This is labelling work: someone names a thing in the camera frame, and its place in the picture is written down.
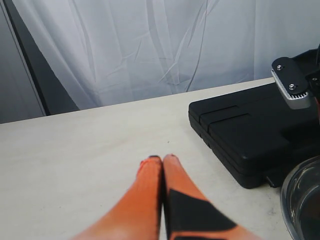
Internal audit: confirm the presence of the round stainless steel tray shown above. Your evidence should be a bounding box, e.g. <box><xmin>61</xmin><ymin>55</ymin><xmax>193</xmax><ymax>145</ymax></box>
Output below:
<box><xmin>280</xmin><ymin>156</ymin><xmax>320</xmax><ymax>240</ymax></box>

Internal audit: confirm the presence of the black plastic tool case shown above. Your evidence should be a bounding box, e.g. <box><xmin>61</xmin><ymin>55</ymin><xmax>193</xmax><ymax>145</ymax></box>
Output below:
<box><xmin>188</xmin><ymin>83</ymin><xmax>320</xmax><ymax>189</ymax></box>

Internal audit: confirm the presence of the dark vertical post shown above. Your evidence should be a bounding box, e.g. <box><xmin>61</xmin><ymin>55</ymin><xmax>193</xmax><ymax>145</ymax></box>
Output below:
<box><xmin>3</xmin><ymin>0</ymin><xmax>79</xmax><ymax>116</ymax></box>

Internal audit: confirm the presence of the white fabric backdrop curtain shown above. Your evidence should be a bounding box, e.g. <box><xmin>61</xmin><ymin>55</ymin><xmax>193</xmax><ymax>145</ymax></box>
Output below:
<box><xmin>0</xmin><ymin>0</ymin><xmax>320</xmax><ymax>122</ymax></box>

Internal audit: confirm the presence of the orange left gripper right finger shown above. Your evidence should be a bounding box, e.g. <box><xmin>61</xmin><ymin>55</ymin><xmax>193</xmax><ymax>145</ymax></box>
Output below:
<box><xmin>163</xmin><ymin>154</ymin><xmax>255</xmax><ymax>240</ymax></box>

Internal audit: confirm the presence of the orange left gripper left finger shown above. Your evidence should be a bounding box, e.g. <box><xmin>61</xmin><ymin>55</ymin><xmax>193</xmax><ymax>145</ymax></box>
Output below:
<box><xmin>73</xmin><ymin>155</ymin><xmax>162</xmax><ymax>240</ymax></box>

